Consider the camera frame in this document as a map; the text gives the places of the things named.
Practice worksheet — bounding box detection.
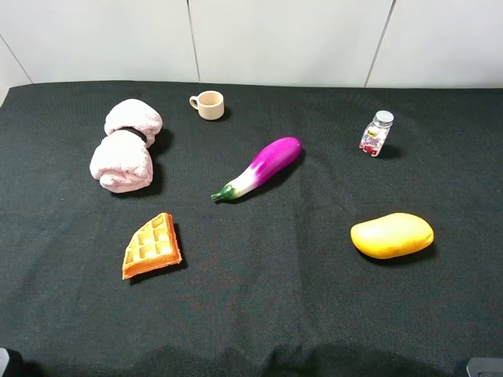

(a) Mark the yellow toy mango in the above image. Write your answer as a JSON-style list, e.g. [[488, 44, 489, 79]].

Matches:
[[350, 213, 435, 260]]

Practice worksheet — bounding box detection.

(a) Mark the black tablecloth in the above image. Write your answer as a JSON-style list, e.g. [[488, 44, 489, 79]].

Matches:
[[1, 82, 502, 376]]

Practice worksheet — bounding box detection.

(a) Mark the grey robot base left corner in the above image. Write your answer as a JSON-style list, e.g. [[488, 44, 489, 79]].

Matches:
[[0, 348, 10, 377]]

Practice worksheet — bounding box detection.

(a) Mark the grey robot base right corner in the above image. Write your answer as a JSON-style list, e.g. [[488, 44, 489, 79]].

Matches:
[[466, 357, 503, 377]]

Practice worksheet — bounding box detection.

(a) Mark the beige small cup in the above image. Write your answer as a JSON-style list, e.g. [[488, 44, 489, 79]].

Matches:
[[189, 90, 225, 121]]

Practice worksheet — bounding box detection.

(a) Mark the purple toy eggplant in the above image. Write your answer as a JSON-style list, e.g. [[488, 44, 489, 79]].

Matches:
[[211, 137, 303, 200]]

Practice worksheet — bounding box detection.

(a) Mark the pink towel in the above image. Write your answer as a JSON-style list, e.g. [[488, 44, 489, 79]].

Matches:
[[90, 99, 163, 193]]

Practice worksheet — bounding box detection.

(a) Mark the small candy bottle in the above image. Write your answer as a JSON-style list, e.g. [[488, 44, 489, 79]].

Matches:
[[359, 110, 394, 157]]

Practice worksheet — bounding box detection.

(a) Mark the orange toy waffle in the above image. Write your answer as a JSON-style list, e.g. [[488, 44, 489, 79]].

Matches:
[[122, 213, 182, 280]]

